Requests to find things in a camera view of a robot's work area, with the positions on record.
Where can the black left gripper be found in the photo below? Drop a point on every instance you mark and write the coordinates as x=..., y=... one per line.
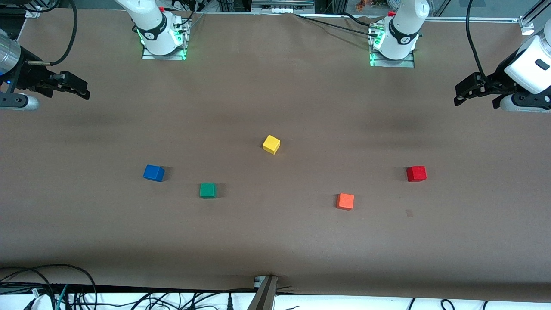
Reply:
x=497, y=81

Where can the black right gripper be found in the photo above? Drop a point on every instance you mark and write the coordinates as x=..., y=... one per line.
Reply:
x=26, y=76

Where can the red wooden block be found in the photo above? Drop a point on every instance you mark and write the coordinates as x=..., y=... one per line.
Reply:
x=416, y=174

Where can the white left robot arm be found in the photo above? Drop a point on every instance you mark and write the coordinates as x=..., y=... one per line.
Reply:
x=404, y=26

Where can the blue wooden block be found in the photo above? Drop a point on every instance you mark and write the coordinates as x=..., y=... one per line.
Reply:
x=153, y=173

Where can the orange wooden block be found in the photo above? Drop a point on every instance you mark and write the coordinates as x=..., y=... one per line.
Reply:
x=345, y=201

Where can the green wooden block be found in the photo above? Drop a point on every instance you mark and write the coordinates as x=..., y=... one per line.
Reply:
x=208, y=190

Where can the yellow wooden block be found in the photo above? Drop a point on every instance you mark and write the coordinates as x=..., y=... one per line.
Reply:
x=271, y=144

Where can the silver power strip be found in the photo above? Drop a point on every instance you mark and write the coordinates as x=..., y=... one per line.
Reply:
x=282, y=5

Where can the brown table cover sheet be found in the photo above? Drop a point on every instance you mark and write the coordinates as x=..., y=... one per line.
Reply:
x=275, y=241

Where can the aluminium frame rail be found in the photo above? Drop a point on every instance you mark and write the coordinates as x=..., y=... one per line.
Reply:
x=465, y=19

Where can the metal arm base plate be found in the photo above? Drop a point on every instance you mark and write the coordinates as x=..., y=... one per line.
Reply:
x=163, y=57
x=396, y=63

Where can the aluminium corner bracket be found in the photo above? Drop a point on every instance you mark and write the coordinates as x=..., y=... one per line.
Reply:
x=32, y=12
x=527, y=26

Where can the aluminium frame profile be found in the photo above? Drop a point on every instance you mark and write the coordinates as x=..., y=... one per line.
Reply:
x=538, y=10

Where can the metal mounting post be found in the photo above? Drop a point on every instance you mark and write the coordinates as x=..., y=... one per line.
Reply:
x=263, y=297

